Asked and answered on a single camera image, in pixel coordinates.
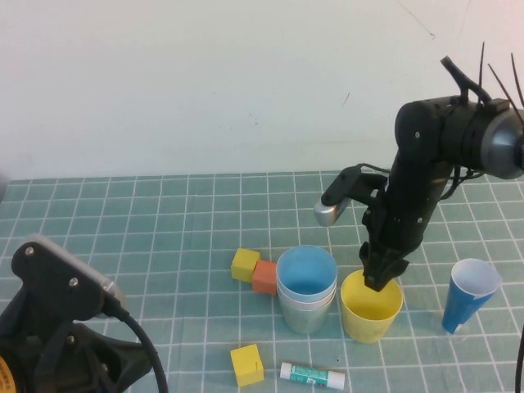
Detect dark blue paper cone cup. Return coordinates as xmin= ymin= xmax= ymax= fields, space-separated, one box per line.
xmin=440 ymin=257 xmax=504 ymax=335

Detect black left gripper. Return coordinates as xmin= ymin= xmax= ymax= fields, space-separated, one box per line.
xmin=0 ymin=317 xmax=155 ymax=393

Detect white green glue stick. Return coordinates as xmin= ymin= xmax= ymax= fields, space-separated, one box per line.
xmin=279 ymin=361 xmax=346 ymax=389

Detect black hanging cable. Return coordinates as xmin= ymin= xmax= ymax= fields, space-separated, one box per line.
xmin=515 ymin=322 xmax=524 ymax=393

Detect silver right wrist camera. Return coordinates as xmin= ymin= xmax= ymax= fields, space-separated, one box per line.
xmin=314 ymin=163 xmax=390 ymax=228

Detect orange cube block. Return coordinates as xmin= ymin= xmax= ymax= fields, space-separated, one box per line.
xmin=251 ymin=260 xmax=280 ymax=296

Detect pale green plastic cup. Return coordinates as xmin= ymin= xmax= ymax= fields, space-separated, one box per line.
xmin=278 ymin=295 xmax=335 ymax=335

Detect pink plastic cup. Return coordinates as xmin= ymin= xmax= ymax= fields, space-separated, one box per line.
xmin=277 ymin=282 xmax=337 ymax=314

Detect notched yellow cube block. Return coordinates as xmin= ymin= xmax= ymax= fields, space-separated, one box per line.
xmin=229 ymin=343 xmax=264 ymax=389

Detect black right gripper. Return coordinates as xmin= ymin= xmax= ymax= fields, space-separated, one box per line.
xmin=359 ymin=190 xmax=442 ymax=293

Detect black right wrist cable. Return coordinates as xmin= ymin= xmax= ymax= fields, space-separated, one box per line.
xmin=440 ymin=162 xmax=486 ymax=202

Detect black right arm strap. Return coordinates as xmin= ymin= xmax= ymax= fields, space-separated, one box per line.
xmin=440 ymin=56 xmax=493 ymax=106

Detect small yellow cube block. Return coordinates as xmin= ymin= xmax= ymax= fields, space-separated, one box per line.
xmin=230 ymin=248 xmax=261 ymax=283

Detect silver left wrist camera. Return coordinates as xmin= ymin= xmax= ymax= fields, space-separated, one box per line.
xmin=11 ymin=232 xmax=127 ymax=323

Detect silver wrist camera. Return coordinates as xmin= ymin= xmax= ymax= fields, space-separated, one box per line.
xmin=314 ymin=163 xmax=390 ymax=228
xmin=11 ymin=232 xmax=127 ymax=323

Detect light blue plastic cup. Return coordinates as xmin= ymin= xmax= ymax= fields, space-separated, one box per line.
xmin=275 ymin=244 xmax=339 ymax=306

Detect black zip tie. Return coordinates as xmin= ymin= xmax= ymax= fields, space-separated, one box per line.
xmin=477 ymin=40 xmax=487 ymax=97
xmin=509 ymin=52 xmax=524 ymax=108
xmin=486 ymin=62 xmax=517 ymax=111

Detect yellow plastic cup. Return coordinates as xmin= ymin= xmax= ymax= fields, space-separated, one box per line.
xmin=339 ymin=269 xmax=404 ymax=344

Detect teal checked tablecloth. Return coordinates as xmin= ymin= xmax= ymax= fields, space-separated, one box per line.
xmin=0 ymin=165 xmax=524 ymax=393

